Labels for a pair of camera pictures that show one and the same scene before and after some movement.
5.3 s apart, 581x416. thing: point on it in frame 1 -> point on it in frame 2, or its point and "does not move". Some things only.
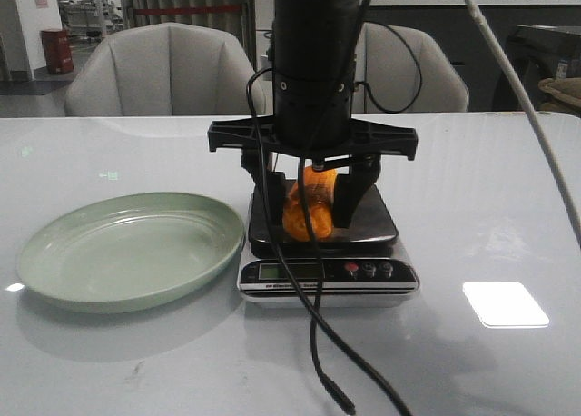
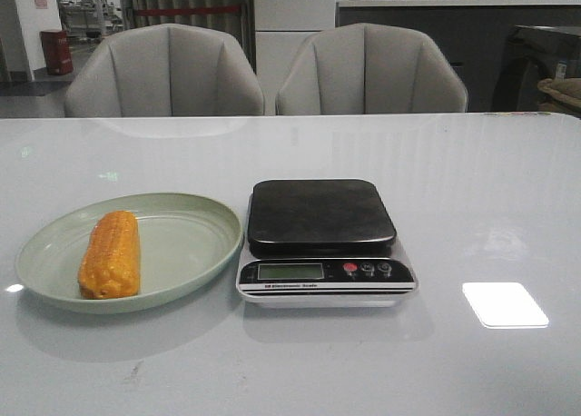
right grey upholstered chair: x=398 y=70 does not move
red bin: x=58 y=52 does not move
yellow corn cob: x=319 y=189 -> x=111 y=266
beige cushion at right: x=565 y=94 does not move
